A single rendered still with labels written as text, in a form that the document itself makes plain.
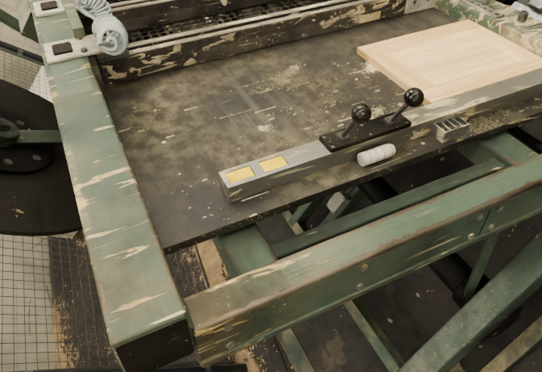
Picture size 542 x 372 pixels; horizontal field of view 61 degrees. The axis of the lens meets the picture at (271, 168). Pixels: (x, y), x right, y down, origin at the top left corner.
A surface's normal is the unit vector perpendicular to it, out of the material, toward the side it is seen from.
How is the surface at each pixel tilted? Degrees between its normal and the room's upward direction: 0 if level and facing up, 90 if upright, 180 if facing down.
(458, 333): 0
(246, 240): 51
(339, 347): 0
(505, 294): 0
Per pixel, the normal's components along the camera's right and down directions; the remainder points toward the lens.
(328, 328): -0.71, -0.23
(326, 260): -0.01, -0.74
